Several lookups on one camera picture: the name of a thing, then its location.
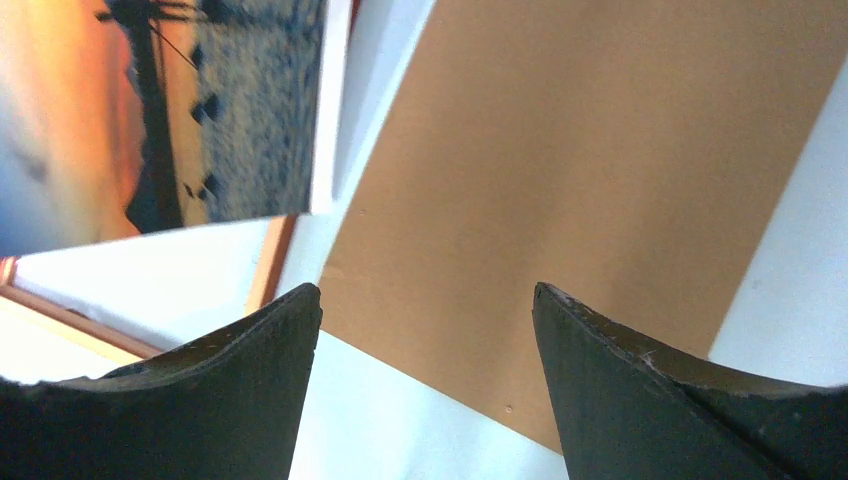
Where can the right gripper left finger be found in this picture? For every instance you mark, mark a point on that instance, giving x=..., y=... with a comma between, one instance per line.
x=226, y=405

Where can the brown backing board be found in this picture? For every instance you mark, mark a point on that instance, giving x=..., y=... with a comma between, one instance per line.
x=630, y=153

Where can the clear acrylic sheet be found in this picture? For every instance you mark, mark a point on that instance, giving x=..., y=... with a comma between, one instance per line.
x=163, y=289

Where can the sunset photo print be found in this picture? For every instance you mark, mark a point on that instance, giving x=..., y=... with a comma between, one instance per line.
x=166, y=112

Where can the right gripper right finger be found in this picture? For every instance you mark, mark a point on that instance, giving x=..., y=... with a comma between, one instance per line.
x=628, y=406

